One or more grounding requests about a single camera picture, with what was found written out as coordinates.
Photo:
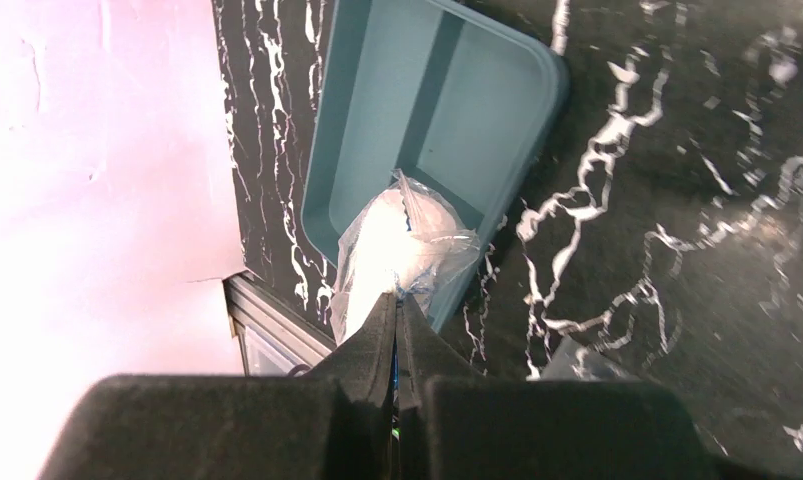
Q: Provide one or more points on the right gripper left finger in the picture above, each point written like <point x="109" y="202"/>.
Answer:
<point x="359" y="441"/>

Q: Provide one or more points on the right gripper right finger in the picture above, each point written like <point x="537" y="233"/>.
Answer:
<point x="421" y="354"/>

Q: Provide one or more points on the teal insert tray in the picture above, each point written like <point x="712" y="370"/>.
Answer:
<point x="453" y="99"/>

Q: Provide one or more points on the clear bag white pads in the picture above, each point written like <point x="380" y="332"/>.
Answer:
<point x="408" y="241"/>

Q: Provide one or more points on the aluminium frame rail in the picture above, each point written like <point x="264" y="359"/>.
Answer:
<point x="273" y="339"/>

